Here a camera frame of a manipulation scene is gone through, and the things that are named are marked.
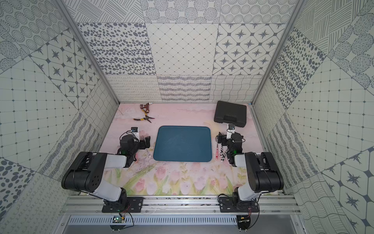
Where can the pink handled spoon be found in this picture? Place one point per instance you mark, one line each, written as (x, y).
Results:
(217, 152)

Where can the black plastic tool case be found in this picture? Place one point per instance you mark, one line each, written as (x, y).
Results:
(231, 113)

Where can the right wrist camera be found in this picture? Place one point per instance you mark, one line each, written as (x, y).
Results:
(230, 130)

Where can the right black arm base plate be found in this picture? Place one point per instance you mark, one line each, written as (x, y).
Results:
(231, 205)

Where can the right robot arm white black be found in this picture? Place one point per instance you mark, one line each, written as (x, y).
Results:
(263, 174)

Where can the controller board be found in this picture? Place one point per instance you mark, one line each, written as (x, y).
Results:
(243, 222)
(117, 223)

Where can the left controller board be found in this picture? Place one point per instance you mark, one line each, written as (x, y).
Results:
(117, 223)

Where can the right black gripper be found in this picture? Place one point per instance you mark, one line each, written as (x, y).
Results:
(223, 139)

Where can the dark red hand tool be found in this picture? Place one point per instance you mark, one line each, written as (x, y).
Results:
(145, 107)

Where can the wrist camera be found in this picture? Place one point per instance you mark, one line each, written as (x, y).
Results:
(230, 130)
(135, 132)

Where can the teal plastic tray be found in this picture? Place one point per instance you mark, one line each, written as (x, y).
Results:
(183, 144)

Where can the yellow handled pliers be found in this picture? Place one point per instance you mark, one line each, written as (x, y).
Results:
(146, 118)

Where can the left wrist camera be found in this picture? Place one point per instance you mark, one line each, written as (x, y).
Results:
(135, 132)

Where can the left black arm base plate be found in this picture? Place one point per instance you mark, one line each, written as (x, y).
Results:
(130, 204)

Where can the cow pattern handled fork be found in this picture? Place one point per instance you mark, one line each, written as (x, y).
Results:
(222, 153)

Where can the white perforated cable duct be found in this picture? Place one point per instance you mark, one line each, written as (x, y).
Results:
(155, 220)

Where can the pink floral table mat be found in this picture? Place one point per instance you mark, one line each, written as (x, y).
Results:
(147, 176)

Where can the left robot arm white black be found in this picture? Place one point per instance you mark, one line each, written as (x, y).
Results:
(87, 171)

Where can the right controller board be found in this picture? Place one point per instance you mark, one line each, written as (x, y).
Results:
(243, 222)

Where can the aluminium mounting rail frame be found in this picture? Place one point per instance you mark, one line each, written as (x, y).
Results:
(184, 205)

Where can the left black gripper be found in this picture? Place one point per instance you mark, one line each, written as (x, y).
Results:
(142, 143)

